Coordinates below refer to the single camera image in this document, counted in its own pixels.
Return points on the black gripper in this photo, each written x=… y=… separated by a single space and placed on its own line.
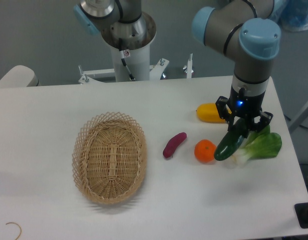
x=247 y=107

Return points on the green cucumber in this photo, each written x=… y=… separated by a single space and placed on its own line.
x=232 y=140

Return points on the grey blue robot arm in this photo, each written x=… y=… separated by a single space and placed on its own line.
x=242 y=31

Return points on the green bok choy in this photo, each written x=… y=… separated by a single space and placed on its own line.
x=259 y=145

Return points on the yellow mango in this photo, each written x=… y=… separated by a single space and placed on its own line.
x=207 y=112

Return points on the orange tangerine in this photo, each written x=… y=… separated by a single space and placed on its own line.
x=204 y=151

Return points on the purple sweet potato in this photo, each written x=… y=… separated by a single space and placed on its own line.
x=173 y=144

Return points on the blue plastic bag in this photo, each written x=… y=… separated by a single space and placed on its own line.
x=292 y=14

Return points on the black device at table edge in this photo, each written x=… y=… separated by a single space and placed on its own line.
x=301 y=210

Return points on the woven wicker basket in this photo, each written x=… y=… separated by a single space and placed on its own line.
x=110 y=158

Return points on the white chair back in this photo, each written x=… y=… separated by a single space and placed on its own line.
x=19 y=77

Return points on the white frame at right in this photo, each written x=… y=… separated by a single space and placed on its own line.
x=297 y=120

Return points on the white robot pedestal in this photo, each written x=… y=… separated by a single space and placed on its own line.
x=129 y=44

